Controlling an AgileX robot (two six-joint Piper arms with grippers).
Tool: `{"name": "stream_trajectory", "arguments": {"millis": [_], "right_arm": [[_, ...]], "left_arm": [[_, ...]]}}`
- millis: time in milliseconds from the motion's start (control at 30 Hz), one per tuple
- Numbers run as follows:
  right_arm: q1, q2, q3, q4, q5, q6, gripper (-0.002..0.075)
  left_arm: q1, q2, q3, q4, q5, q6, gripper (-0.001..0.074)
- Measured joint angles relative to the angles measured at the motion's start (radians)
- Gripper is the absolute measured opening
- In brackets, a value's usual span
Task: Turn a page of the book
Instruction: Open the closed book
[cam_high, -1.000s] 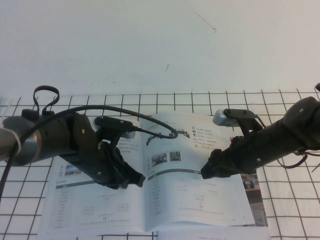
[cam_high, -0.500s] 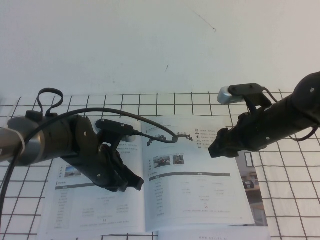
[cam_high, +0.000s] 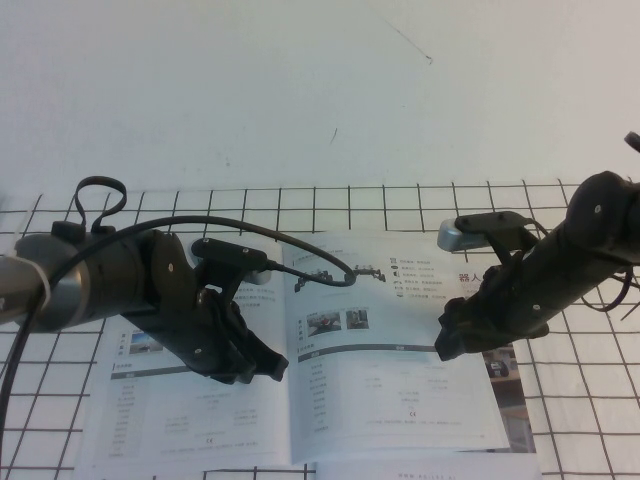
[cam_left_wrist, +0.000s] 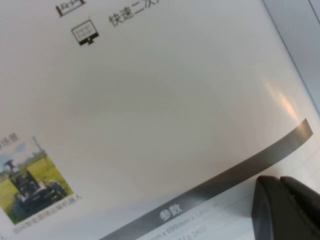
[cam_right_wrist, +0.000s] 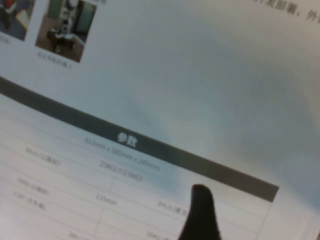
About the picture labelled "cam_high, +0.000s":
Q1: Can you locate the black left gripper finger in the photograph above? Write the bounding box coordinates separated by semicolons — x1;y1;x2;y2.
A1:
228;367;260;387
248;331;291;383

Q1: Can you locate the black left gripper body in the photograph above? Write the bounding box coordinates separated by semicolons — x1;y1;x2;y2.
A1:
122;285;257;386

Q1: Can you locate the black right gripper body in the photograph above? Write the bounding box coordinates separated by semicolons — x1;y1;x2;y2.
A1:
467;219;601;354

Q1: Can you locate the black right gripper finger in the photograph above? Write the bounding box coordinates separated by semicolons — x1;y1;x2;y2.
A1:
438;297;472;342
433;323;475;362

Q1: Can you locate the white product brochure book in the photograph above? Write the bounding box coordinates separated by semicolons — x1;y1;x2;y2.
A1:
73;229;544;480

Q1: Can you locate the white black-grid table mat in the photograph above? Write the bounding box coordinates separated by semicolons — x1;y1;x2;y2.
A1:
0;177;640;480

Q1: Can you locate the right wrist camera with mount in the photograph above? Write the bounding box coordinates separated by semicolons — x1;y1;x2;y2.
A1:
436;212;539;271

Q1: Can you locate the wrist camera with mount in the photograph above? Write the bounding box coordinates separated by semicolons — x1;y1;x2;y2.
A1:
436;212;539;271
189;237;274;296

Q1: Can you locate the thin dark right camera cable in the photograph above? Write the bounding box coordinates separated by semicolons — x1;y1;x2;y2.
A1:
579;264;639;316

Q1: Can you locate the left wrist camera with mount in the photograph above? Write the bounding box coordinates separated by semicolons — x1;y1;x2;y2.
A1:
189;237;274;296

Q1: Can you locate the thick black left camera cable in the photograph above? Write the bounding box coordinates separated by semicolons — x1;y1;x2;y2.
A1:
0;215;357;436

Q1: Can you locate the white cable tie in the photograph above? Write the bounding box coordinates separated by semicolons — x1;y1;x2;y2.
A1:
9;254;54;314

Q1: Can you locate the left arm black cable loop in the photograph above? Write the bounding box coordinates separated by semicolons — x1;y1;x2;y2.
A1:
49;175;128;236

